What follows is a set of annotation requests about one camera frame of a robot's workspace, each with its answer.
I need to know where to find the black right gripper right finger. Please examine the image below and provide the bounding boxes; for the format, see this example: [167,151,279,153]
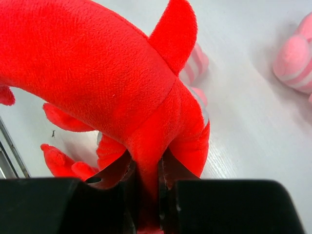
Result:
[157,149,200,234]

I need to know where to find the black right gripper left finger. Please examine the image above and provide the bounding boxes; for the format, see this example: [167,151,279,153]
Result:
[86,152,137,234]

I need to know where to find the red whale plush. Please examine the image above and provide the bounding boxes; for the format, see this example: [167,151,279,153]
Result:
[0,0,210,234]

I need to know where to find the large pink striped pig plush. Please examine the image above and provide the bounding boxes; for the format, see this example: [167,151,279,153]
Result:
[179,43,209,107]

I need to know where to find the pink pig plush top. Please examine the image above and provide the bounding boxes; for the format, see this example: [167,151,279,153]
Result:
[273,13,312,102]

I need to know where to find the aluminium rail frame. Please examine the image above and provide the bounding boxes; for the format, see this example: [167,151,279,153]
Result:
[0,119,30,179]

